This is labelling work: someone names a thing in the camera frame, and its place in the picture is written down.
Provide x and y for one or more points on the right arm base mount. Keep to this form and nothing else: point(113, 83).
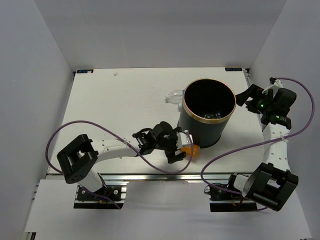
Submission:
point(221, 200)

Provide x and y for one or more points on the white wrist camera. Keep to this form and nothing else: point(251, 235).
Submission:
point(275, 85)
point(184, 139)

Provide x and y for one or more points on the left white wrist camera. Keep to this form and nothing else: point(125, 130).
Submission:
point(184, 139)

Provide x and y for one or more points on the dark round bin gold rim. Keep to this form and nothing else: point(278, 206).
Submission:
point(206, 96)

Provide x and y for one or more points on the blue table sticker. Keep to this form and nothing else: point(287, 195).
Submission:
point(233, 69)
point(84, 71)

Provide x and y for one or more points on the right blue table sticker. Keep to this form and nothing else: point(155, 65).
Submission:
point(233, 69)

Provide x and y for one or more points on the orange plastic bottle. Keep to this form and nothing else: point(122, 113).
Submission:
point(191, 152)

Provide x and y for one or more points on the left blue table sticker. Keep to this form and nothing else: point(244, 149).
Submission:
point(84, 71)

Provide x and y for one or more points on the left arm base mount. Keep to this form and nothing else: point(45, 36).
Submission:
point(111, 197)

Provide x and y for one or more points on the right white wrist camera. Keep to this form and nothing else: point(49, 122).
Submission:
point(275, 85)

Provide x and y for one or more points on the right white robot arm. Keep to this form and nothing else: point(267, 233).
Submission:
point(272, 183)

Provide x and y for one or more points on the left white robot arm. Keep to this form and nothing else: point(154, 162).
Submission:
point(77, 159)

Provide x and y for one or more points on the aluminium front rail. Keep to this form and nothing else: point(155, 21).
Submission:
point(163, 177)

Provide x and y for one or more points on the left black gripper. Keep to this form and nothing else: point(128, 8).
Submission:
point(173, 135)

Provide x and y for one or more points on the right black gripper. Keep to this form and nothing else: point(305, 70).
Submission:
point(253, 92)

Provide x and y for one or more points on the clear bottle white cap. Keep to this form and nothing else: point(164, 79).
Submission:
point(175, 97)

